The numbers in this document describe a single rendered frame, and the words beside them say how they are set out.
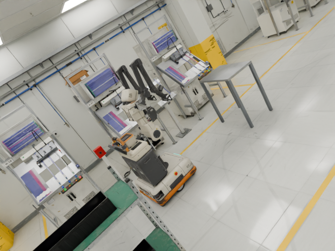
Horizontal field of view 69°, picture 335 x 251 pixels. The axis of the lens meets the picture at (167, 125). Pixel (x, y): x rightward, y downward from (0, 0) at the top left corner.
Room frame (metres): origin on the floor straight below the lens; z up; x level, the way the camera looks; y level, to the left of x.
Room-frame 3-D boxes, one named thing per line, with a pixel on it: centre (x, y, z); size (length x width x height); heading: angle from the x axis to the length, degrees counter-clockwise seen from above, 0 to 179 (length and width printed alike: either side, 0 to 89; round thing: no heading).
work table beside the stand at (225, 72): (3.37, -1.09, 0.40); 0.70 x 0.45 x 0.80; 16
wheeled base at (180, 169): (2.92, 0.41, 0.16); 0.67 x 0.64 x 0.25; 114
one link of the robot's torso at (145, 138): (3.04, 0.28, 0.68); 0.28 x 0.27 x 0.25; 24
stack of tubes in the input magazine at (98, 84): (4.30, 0.53, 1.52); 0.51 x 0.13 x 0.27; 113
